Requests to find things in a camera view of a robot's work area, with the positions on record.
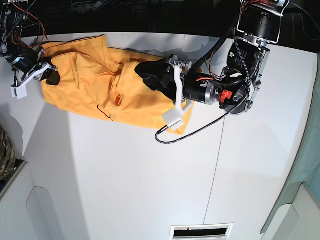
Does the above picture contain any white right corner panel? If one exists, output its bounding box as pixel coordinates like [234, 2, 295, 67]
[262, 184, 320, 240]

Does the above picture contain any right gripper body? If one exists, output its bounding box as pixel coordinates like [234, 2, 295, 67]
[5, 47, 58, 83]

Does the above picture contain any orange yellow t-shirt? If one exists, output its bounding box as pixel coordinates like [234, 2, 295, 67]
[39, 35, 195, 136]

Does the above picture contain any white corner panel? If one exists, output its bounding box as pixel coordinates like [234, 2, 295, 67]
[262, 184, 320, 240]
[0, 160, 92, 240]

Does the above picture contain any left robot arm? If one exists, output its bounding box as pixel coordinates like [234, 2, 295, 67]
[135, 0, 289, 115]

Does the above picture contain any camouflage cloth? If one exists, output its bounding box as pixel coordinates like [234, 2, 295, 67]
[0, 127, 16, 181]

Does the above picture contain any white left corner panel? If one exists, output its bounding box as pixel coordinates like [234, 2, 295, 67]
[0, 160, 92, 240]

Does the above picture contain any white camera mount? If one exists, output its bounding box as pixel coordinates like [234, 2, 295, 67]
[10, 84, 28, 100]
[162, 108, 184, 131]

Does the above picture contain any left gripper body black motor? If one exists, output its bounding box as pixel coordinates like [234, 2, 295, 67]
[167, 55, 223, 106]

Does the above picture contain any right braided black cable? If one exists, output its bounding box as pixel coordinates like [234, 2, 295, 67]
[154, 27, 252, 145]

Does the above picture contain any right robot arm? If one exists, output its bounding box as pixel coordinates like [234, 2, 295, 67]
[0, 0, 61, 88]

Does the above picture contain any white slotted vent plate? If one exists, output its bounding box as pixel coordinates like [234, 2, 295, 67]
[169, 223, 234, 240]

